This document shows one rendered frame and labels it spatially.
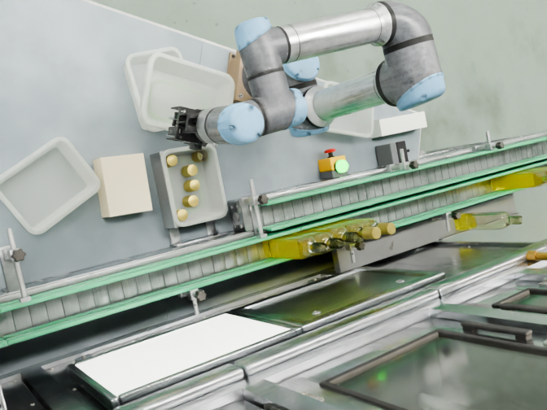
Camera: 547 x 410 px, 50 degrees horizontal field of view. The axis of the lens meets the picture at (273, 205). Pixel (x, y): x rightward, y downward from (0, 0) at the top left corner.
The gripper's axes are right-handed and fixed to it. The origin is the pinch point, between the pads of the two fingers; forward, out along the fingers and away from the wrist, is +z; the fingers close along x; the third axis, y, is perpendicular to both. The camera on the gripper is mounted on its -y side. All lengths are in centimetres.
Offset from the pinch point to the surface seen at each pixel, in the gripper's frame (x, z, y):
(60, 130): 3.0, 35.4, 20.5
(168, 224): 24.3, 28.7, -11.4
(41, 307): 47, 17, 23
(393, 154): -10, 29, -93
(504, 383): 37, -72, -31
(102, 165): 10.6, 26.8, 10.3
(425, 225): 14, 21, -106
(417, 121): -25, 33, -106
